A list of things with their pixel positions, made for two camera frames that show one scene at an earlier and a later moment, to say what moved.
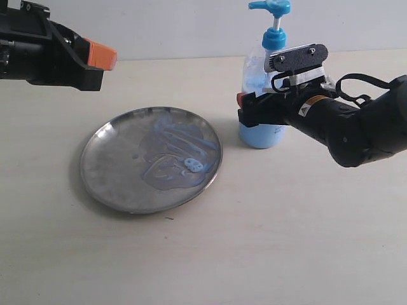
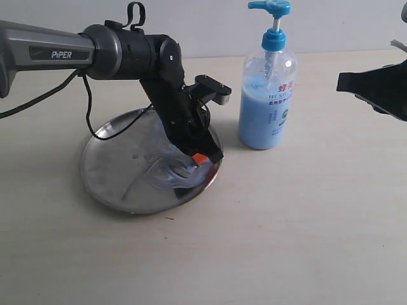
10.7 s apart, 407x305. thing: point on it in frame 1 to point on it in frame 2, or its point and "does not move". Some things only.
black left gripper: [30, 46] to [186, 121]
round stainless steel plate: [151, 160] does not move
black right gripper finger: [272, 110] to [385, 88]
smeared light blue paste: [175, 155] does not move
